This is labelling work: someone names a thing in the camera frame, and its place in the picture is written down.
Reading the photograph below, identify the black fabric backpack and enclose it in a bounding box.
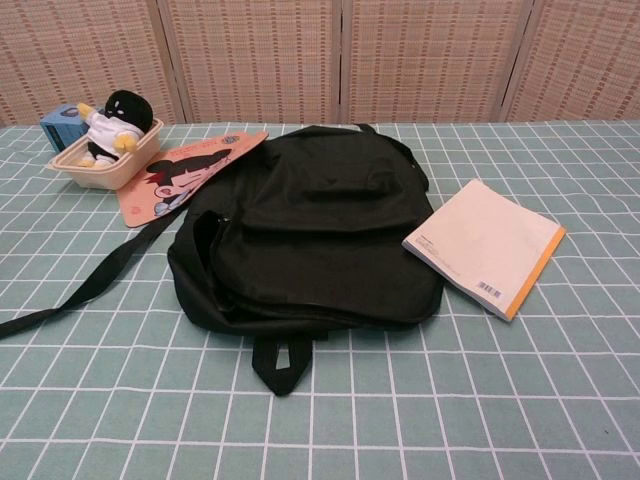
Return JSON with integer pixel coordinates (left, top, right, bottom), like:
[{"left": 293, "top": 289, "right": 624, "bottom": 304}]
[{"left": 0, "top": 122, "right": 445, "bottom": 399}]

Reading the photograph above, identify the white orange-spined notebook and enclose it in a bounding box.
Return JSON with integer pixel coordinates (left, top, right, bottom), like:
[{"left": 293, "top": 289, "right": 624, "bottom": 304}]
[{"left": 401, "top": 178, "right": 568, "bottom": 324}]

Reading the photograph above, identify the orange cartoon girl card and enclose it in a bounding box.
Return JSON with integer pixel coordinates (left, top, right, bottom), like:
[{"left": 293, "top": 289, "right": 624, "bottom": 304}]
[{"left": 116, "top": 130, "right": 267, "bottom": 232}]

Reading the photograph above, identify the woven bamboo folding screen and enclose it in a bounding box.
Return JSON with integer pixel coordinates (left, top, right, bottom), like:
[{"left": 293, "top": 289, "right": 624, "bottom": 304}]
[{"left": 0, "top": 0, "right": 640, "bottom": 127}]

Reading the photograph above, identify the green checked tablecloth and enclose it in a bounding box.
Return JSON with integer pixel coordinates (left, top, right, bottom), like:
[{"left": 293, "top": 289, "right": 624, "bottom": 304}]
[{"left": 0, "top": 119, "right": 640, "bottom": 480}]

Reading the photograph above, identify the beige plastic tray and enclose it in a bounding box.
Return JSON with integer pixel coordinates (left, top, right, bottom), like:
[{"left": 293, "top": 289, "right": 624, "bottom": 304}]
[{"left": 48, "top": 116, "right": 166, "bottom": 192}]

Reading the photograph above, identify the black-haired plush doll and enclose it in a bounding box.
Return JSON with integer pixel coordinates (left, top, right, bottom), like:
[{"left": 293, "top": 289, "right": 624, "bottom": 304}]
[{"left": 74, "top": 88, "right": 156, "bottom": 169}]

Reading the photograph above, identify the small light blue box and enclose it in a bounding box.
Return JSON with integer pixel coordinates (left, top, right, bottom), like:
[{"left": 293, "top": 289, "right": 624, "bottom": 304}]
[{"left": 39, "top": 102, "right": 89, "bottom": 151}]

